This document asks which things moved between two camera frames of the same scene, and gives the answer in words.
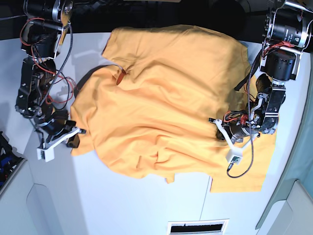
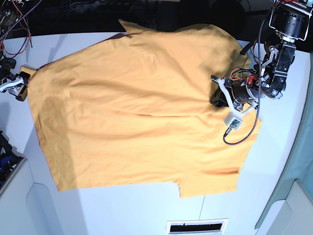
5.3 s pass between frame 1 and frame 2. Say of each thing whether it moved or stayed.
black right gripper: moved
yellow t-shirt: moved
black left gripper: moved
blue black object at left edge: stayed
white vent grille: stayed
